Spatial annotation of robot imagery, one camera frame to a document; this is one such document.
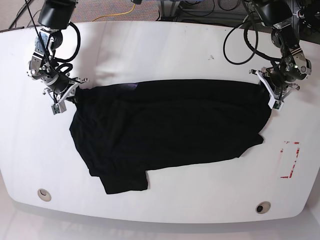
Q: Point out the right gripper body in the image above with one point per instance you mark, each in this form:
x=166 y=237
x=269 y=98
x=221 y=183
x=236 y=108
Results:
x=64 y=88

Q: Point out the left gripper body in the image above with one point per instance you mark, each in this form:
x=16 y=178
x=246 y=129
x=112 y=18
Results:
x=275 y=83

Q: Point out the black t-shirt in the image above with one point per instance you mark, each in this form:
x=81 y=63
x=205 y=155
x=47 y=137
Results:
x=122 y=131

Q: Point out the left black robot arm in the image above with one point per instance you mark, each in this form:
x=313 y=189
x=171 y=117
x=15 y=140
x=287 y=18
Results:
x=277 y=15

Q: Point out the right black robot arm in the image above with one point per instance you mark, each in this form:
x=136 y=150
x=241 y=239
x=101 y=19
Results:
x=54 y=72

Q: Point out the red tape rectangle marker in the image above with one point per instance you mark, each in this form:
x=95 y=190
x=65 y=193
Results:
x=289 y=154

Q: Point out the left table grommet hole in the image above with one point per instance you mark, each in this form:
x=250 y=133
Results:
x=44 y=195

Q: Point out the table grommet hole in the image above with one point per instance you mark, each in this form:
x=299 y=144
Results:
x=263 y=207
x=44 y=195

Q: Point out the right table grommet hole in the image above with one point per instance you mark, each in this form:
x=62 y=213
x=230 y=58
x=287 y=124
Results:
x=263 y=207

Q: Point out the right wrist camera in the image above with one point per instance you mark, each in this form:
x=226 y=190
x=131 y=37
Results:
x=58 y=108

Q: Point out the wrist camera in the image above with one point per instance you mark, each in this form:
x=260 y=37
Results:
x=58 y=108
x=275 y=104

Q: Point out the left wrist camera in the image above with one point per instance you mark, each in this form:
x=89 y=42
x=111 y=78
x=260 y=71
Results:
x=275 y=104

